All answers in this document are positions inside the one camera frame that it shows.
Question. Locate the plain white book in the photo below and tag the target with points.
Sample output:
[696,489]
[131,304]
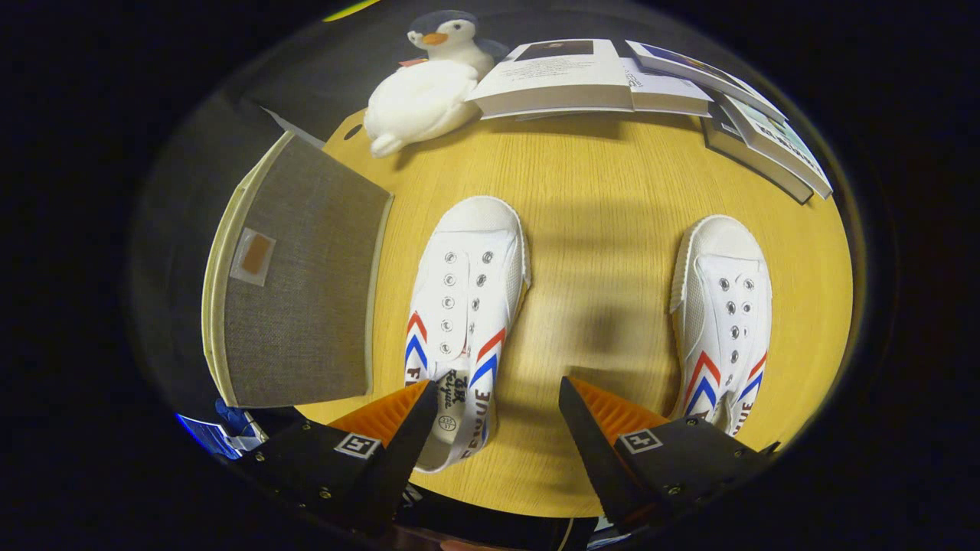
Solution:
[662,92]

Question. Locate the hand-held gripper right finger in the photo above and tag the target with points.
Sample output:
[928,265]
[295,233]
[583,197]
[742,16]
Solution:
[674,463]

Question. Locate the blue cloth object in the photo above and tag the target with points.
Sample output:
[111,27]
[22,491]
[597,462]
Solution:
[231,415]

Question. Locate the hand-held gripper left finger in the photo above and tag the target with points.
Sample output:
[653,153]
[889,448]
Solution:
[360,467]

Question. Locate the penguin plush toy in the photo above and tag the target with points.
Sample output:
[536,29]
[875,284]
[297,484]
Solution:
[452,42]

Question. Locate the white canvas shoe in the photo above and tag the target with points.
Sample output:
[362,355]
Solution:
[467,275]
[723,306]

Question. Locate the white book with portrait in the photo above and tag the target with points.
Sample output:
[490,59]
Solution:
[559,76]

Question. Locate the book with blue picture cover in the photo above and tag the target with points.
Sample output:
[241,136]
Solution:
[704,76]

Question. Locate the book with pale green cover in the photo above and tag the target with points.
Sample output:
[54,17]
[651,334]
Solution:
[781,145]

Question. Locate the grey fabric storage box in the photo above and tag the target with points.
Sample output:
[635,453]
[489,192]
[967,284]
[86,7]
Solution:
[314,291]

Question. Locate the white plush toy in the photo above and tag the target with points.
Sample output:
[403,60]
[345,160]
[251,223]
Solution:
[421,103]

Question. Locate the blue lit monitor screen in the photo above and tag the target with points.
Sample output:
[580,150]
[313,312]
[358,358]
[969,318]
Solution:
[210,438]

